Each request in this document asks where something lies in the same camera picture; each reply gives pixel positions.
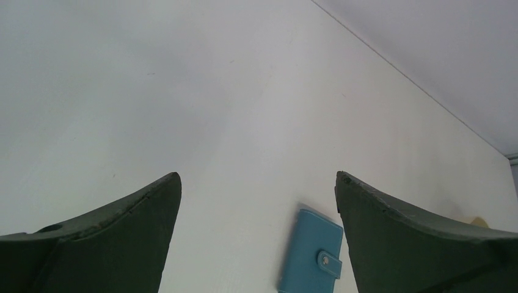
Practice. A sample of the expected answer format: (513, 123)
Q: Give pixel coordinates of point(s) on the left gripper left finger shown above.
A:
(119, 247)

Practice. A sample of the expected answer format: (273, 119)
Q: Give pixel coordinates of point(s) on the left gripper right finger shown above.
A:
(395, 246)

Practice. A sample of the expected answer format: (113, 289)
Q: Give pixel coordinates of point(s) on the blue leather card holder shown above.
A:
(312, 262)

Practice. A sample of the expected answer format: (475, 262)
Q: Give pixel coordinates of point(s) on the beige oval tray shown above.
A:
(477, 221)

